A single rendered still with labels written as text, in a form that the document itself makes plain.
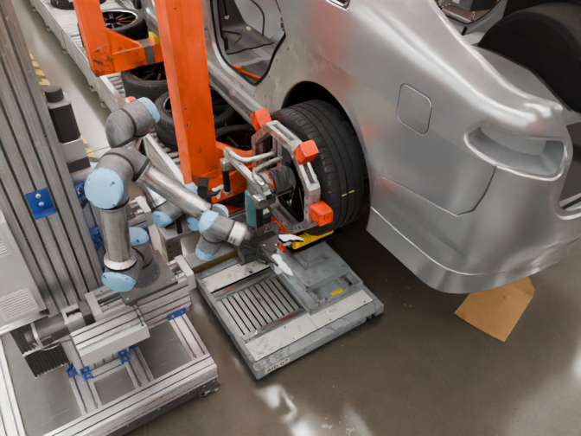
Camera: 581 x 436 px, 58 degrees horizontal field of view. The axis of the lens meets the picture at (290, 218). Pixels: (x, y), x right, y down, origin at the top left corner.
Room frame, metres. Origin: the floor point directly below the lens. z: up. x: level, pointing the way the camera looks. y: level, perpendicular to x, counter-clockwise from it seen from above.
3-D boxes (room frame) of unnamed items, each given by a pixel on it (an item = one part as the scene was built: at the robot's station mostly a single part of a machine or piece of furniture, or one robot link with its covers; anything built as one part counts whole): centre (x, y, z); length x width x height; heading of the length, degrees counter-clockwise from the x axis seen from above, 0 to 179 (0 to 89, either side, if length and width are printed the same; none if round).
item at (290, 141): (2.10, 0.03, 0.85); 0.54 x 0.07 x 0.54; 32
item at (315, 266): (2.19, -0.11, 0.32); 0.40 x 0.30 x 0.28; 32
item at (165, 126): (3.51, 0.69, 0.39); 0.66 x 0.66 x 0.24
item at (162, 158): (3.45, 1.13, 0.28); 2.47 x 0.09 x 0.22; 32
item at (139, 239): (1.48, 0.61, 0.98); 0.13 x 0.12 x 0.14; 174
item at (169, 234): (2.32, 0.72, 0.44); 0.43 x 0.17 x 0.03; 32
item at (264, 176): (2.07, 0.09, 0.85); 0.21 x 0.14 x 0.14; 122
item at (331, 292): (2.16, -0.13, 0.13); 0.50 x 0.36 x 0.10; 32
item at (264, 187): (1.96, 0.08, 1.03); 0.19 x 0.18 x 0.11; 122
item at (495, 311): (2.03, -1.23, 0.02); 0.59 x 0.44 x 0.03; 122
